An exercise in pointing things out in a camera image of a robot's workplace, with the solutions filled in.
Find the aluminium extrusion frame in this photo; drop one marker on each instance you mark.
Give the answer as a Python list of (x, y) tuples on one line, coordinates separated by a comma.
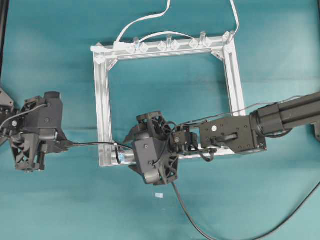
[(156, 45)]

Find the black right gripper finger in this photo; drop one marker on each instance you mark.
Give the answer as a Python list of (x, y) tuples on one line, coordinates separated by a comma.
[(134, 168), (131, 135)]

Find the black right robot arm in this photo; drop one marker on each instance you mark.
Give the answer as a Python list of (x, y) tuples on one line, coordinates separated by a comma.
[(243, 134)]

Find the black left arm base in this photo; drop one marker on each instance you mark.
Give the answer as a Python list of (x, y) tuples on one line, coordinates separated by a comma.
[(6, 103)]

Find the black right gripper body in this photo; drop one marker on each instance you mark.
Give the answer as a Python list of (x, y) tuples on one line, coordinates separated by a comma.
[(153, 124)]

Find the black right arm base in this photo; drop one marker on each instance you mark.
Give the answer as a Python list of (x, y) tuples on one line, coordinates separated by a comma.
[(316, 129)]

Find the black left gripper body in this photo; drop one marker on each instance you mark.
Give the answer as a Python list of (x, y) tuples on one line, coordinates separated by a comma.
[(28, 149)]

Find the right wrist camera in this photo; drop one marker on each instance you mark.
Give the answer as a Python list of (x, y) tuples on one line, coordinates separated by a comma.
[(146, 152)]

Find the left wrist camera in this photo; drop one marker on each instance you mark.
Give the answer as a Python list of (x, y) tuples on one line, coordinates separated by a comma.
[(45, 117)]

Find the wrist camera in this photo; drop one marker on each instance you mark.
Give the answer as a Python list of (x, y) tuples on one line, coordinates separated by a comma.
[(45, 117), (146, 152)]

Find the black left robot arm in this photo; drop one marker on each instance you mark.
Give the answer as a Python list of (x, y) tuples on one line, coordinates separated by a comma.
[(7, 123)]

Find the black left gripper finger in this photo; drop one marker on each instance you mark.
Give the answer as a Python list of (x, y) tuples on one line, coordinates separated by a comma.
[(56, 148), (61, 138)]

